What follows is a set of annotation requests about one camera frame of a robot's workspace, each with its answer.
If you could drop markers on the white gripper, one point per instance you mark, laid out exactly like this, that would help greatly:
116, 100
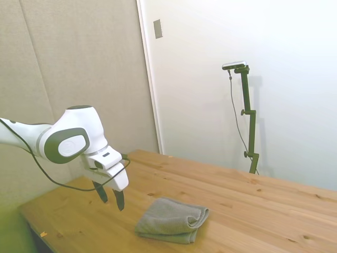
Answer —
119, 178

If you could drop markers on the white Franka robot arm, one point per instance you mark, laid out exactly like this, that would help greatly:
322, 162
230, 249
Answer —
71, 124

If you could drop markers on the grey folded towel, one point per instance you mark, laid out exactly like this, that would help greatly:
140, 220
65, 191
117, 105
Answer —
168, 220

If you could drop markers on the small orange tape scrap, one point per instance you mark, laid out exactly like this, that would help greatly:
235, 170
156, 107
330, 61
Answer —
43, 233

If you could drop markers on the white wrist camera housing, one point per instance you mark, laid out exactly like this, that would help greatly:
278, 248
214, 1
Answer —
105, 158

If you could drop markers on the white door frame trim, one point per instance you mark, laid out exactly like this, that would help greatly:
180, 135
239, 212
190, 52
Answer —
150, 79

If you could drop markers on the dark green camera stand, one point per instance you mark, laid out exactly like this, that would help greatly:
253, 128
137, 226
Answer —
249, 118

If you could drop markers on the grey wall switch plate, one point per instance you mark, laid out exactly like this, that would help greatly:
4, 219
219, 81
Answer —
158, 29

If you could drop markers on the silver exterior camera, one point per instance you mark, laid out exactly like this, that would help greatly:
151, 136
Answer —
234, 65

